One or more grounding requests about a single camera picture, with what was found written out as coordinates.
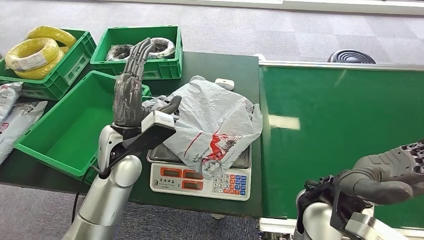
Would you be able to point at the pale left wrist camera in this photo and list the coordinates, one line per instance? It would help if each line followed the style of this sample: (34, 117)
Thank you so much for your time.
(157, 121)

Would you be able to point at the small white device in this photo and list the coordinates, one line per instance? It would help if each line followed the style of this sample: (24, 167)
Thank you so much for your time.
(227, 84)

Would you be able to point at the dark green table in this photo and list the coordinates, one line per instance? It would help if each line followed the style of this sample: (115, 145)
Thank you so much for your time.
(215, 66)

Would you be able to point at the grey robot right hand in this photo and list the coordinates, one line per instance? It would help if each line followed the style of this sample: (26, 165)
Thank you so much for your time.
(381, 179)

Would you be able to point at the green crate with wrapped coils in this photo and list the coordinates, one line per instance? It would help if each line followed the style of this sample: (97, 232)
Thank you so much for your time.
(159, 69)

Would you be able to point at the green conveyor belt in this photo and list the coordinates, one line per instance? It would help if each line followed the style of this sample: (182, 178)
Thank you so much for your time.
(314, 149)

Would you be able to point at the black ribbed round object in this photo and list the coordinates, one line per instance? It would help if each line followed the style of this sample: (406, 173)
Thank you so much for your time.
(351, 57)

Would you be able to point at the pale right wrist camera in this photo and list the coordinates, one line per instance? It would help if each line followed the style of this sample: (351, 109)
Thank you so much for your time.
(367, 228)

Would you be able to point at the empty green plastic crate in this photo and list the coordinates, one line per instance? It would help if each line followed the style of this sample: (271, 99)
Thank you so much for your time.
(76, 132)

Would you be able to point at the white courier bag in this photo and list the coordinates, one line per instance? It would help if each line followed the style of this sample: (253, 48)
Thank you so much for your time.
(18, 123)
(7, 96)

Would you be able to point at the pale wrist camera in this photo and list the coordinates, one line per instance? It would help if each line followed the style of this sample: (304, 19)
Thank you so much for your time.
(157, 121)
(367, 228)

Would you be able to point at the green crate with yellow coils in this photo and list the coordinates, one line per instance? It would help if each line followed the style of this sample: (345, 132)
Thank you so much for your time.
(68, 66)

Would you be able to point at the electronic scale with steel tray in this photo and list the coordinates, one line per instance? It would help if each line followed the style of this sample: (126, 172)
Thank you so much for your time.
(179, 182)

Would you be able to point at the white printed courier package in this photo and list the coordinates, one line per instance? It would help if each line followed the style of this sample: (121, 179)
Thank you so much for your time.
(212, 116)

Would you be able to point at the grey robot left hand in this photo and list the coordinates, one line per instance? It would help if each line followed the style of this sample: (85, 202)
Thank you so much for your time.
(127, 99)

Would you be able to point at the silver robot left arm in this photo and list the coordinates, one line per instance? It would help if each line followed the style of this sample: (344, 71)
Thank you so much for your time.
(106, 198)

